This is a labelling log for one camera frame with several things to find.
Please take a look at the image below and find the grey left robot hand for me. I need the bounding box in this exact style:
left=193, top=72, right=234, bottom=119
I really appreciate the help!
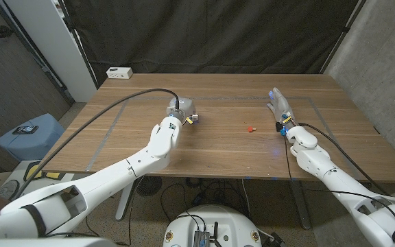
left=165, top=97, right=198, bottom=125

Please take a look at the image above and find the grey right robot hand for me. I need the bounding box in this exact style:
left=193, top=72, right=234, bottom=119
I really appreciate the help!
left=267, top=86, right=296, bottom=124

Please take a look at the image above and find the white power strip box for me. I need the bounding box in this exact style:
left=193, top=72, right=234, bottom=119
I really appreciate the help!
left=106, top=67, right=134, bottom=80

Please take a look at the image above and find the black backdrop curtain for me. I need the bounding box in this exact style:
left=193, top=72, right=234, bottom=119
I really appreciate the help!
left=60, top=0, right=368, bottom=87

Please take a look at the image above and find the black backdrop stand pole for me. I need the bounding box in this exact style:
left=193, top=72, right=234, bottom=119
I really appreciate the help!
left=57, top=0, right=99, bottom=89
left=320, top=0, right=368, bottom=75

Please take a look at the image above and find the grey table leg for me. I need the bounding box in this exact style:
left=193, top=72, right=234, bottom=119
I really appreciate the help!
left=288, top=180, right=312, bottom=230

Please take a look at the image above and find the white table leg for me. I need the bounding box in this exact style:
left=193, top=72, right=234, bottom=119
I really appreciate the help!
left=115, top=181, right=135, bottom=221

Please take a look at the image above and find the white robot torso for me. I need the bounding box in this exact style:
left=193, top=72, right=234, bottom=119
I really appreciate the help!
left=163, top=204, right=263, bottom=247

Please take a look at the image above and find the black plug beside torso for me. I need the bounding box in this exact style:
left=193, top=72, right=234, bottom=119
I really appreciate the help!
left=268, top=232, right=286, bottom=247

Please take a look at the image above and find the blue plastic stool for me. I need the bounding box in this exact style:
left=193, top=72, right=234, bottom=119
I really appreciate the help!
left=0, top=113, right=66, bottom=162

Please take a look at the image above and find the black smartphone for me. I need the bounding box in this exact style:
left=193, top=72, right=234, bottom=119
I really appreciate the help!
left=12, top=125, right=40, bottom=135

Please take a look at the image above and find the white board yellow black marking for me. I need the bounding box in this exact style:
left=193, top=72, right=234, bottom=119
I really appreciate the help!
left=14, top=159, right=77, bottom=188

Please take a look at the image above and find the grey sneaker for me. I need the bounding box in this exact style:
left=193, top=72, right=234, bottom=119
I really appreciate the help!
left=0, top=180, right=21, bottom=200

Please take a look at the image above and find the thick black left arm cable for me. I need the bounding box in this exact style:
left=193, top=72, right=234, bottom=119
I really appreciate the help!
left=10, top=88, right=181, bottom=202

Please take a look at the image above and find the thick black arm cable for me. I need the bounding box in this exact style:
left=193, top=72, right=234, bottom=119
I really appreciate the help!
left=297, top=122, right=392, bottom=197
left=10, top=88, right=181, bottom=202

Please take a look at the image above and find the thin black right wrist wire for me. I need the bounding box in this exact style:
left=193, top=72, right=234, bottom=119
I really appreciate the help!
left=283, top=135, right=395, bottom=237

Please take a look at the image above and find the thin black wrist wire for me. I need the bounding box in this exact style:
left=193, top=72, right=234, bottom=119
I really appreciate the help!
left=283, top=135, right=395, bottom=237
left=115, top=174, right=146, bottom=246

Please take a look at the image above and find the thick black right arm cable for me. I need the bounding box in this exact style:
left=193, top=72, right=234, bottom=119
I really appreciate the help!
left=297, top=122, right=392, bottom=197

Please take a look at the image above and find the black floor cable tangle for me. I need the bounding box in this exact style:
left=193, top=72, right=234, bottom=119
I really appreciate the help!
left=159, top=177, right=250, bottom=220

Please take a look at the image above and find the white floor cable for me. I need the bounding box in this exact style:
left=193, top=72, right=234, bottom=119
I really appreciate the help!
left=241, top=178, right=252, bottom=215

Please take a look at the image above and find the thin black left wrist wire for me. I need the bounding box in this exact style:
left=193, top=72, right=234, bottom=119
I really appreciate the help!
left=115, top=174, right=146, bottom=246

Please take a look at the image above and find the black metal rail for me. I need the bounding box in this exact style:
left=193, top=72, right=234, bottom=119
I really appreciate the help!
left=0, top=0, right=75, bottom=106

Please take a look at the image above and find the white wall panel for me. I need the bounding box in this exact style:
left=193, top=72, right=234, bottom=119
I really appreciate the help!
left=3, top=0, right=97, bottom=103

